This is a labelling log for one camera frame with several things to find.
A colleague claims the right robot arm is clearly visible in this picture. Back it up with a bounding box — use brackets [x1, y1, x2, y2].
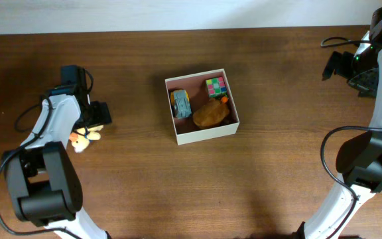
[291, 7, 382, 238]

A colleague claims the cream plush bunny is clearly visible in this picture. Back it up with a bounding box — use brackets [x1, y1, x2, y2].
[69, 125, 103, 153]

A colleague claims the white cardboard box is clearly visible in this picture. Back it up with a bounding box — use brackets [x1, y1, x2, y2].
[164, 69, 239, 145]

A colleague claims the yellow grey toy truck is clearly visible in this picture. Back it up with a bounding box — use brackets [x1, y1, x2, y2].
[170, 90, 192, 119]

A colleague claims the brown plush toy with carrot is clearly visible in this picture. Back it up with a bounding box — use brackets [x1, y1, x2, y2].
[192, 96, 230, 129]

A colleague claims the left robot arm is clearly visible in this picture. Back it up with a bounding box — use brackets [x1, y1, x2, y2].
[0, 65, 111, 238]

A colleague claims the colourful puzzle cube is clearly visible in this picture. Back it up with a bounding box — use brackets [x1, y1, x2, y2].
[205, 77, 227, 98]

